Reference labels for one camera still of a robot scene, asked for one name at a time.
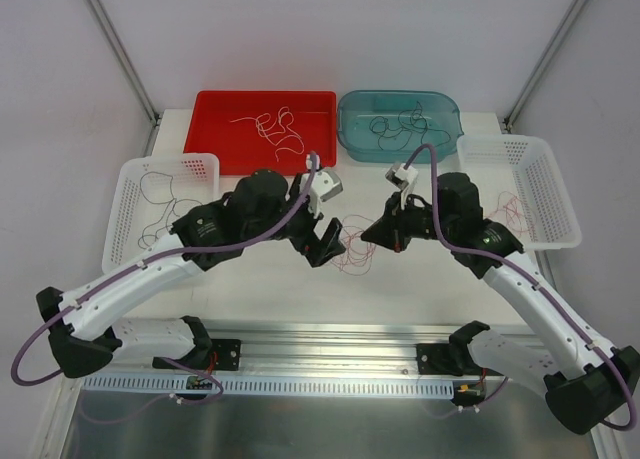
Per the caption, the left white perforated basket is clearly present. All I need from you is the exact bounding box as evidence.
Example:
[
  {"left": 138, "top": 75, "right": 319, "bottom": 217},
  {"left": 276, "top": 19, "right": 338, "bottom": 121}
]
[{"left": 102, "top": 153, "right": 220, "bottom": 273}]

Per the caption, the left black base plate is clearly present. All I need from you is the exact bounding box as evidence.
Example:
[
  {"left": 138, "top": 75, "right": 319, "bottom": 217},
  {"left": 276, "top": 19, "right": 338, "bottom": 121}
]
[{"left": 151, "top": 337, "right": 242, "bottom": 371}]

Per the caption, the white slotted cable duct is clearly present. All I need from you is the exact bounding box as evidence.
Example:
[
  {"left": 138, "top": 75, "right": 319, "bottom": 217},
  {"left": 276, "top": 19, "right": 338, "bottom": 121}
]
[{"left": 83, "top": 372, "right": 454, "bottom": 400}]

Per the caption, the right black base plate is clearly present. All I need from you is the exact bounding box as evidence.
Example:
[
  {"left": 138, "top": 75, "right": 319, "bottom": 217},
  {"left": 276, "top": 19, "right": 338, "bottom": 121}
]
[{"left": 416, "top": 343, "right": 482, "bottom": 377}]

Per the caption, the red wire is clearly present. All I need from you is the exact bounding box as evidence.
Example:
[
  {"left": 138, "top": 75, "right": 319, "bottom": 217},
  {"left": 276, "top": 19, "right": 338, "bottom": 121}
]
[{"left": 483, "top": 189, "right": 541, "bottom": 244}]

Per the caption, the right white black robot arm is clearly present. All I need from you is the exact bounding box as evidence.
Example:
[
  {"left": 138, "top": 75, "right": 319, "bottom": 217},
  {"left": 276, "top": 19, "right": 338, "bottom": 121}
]
[{"left": 361, "top": 165, "right": 639, "bottom": 435}]

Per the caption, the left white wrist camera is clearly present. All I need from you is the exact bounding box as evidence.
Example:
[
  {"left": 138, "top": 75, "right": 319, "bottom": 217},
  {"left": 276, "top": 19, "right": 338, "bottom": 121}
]
[{"left": 301, "top": 168, "right": 343, "bottom": 219}]

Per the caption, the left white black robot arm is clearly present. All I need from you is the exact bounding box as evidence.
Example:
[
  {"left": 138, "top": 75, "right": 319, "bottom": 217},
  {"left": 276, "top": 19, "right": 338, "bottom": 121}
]
[{"left": 36, "top": 169, "right": 345, "bottom": 378}]

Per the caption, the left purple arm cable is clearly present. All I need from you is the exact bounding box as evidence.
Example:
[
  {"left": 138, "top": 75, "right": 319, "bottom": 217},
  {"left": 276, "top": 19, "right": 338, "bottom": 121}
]
[{"left": 10, "top": 151, "right": 324, "bottom": 386}]

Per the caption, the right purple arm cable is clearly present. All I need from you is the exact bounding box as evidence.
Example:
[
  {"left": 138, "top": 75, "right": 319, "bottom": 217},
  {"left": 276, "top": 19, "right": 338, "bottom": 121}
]
[{"left": 402, "top": 143, "right": 637, "bottom": 431}]

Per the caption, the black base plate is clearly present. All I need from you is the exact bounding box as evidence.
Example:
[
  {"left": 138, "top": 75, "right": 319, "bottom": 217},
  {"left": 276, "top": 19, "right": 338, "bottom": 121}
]
[
  {"left": 416, "top": 343, "right": 482, "bottom": 377},
  {"left": 151, "top": 337, "right": 242, "bottom": 371}
]

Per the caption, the right aluminium frame post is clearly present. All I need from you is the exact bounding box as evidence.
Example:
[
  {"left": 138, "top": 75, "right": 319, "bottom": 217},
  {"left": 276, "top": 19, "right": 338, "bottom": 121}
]
[{"left": 502, "top": 0, "right": 593, "bottom": 133}]

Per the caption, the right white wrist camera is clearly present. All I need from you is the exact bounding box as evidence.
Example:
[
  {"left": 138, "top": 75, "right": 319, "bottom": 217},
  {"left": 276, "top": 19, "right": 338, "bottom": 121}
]
[{"left": 385, "top": 162, "right": 419, "bottom": 210}]

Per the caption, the red plastic tray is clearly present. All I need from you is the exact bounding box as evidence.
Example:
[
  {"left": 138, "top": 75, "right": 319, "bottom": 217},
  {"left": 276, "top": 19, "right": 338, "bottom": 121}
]
[{"left": 184, "top": 90, "right": 337, "bottom": 176}]

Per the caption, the white perforated basket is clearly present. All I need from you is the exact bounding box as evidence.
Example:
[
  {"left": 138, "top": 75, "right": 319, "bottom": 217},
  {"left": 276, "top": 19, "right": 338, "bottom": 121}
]
[
  {"left": 457, "top": 134, "right": 582, "bottom": 251},
  {"left": 102, "top": 153, "right": 220, "bottom": 273}
]

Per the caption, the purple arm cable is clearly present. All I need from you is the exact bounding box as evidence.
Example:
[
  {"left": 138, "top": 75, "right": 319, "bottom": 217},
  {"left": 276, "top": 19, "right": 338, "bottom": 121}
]
[
  {"left": 402, "top": 143, "right": 637, "bottom": 431},
  {"left": 10, "top": 151, "right": 324, "bottom": 386}
]

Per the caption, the aluminium frame post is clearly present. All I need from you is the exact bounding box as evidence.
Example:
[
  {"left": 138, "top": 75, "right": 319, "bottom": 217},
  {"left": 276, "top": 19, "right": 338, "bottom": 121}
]
[
  {"left": 83, "top": 0, "right": 160, "bottom": 126},
  {"left": 502, "top": 0, "right": 593, "bottom": 133}
]

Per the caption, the right white perforated basket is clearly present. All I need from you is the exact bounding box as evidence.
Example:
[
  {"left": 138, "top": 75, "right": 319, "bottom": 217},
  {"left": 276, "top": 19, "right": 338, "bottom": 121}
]
[{"left": 457, "top": 134, "right": 582, "bottom": 251}]

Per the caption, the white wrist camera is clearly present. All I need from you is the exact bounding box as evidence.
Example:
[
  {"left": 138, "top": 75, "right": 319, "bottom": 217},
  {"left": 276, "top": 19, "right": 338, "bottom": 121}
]
[
  {"left": 301, "top": 168, "right": 343, "bottom": 219},
  {"left": 385, "top": 162, "right": 419, "bottom": 210}
]

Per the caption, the white wire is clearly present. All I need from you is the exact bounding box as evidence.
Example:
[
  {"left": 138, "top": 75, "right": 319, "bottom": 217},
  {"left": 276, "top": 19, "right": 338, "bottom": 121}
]
[
  {"left": 254, "top": 111, "right": 306, "bottom": 161},
  {"left": 229, "top": 104, "right": 296, "bottom": 140}
]

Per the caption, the left aluminium frame post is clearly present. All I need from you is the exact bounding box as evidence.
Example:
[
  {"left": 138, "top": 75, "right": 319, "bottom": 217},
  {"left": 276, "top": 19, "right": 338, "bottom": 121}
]
[{"left": 83, "top": 0, "right": 160, "bottom": 126}]

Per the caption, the teal translucent plastic tub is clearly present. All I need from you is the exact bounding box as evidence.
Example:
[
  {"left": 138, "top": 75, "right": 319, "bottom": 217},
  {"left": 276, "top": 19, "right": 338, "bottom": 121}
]
[{"left": 337, "top": 90, "right": 464, "bottom": 164}]

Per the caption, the aluminium mounting rail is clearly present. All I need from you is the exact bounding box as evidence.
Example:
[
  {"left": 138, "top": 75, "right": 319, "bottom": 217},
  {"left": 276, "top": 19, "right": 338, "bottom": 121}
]
[{"left": 204, "top": 320, "right": 458, "bottom": 379}]

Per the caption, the bundle of thin wires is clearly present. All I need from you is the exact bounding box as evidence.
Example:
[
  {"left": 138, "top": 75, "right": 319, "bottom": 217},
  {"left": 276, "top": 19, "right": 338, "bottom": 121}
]
[{"left": 327, "top": 213, "right": 381, "bottom": 276}]

